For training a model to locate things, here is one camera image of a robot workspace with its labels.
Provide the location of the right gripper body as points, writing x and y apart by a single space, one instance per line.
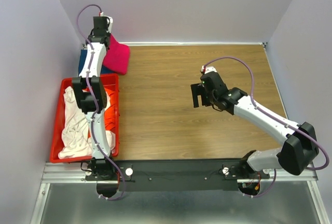
211 99

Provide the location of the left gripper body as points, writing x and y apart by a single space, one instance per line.
108 34

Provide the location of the magenta t shirt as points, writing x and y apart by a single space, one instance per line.
117 58

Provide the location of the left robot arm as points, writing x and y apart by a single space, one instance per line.
91 97

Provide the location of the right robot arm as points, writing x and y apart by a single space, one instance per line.
297 148

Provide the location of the folded blue t shirt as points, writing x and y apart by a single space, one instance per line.
82 59

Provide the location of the red plastic bin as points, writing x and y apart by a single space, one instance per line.
111 82

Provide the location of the orange t shirt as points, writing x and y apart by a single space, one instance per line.
111 115

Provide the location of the pale pink t shirt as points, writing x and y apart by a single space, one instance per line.
75 135

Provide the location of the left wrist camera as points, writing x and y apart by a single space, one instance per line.
109 21

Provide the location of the black mounting base plate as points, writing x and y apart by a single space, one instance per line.
169 175

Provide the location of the aluminium frame rail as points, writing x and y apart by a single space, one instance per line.
66 197

